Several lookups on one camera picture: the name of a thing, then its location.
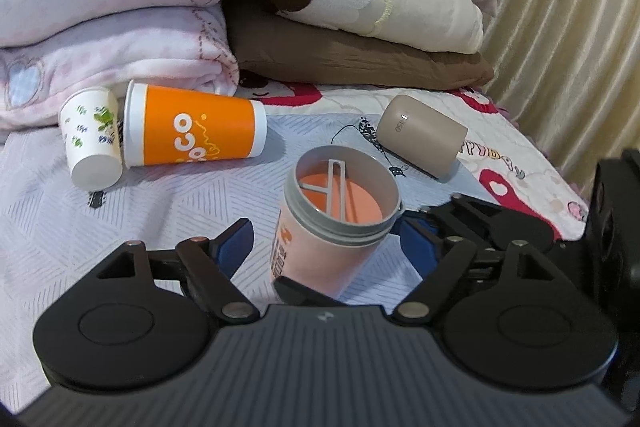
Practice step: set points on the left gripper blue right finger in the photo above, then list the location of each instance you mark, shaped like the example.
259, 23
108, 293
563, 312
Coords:
417, 246

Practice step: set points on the pink shaker cup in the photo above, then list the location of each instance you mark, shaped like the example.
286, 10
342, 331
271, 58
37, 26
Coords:
338, 205

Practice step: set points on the white patterned bed mat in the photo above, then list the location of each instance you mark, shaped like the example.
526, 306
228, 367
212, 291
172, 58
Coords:
52, 233

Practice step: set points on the brown folded blanket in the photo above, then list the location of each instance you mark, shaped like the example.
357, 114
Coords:
278, 49

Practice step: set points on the beige tumbler cup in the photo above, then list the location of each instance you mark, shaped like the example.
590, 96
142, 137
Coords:
421, 136

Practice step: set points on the beige striped curtain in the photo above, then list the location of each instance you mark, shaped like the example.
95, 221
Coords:
567, 71

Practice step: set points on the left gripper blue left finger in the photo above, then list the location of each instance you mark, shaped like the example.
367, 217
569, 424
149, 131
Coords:
232, 246

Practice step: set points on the orange paper cup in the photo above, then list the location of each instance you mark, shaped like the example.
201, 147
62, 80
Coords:
167, 126

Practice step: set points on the pink white folded quilt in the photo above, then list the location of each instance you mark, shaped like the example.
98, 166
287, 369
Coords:
115, 1

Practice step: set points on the white floral paper cup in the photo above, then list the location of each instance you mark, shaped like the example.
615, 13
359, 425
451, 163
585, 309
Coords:
88, 122

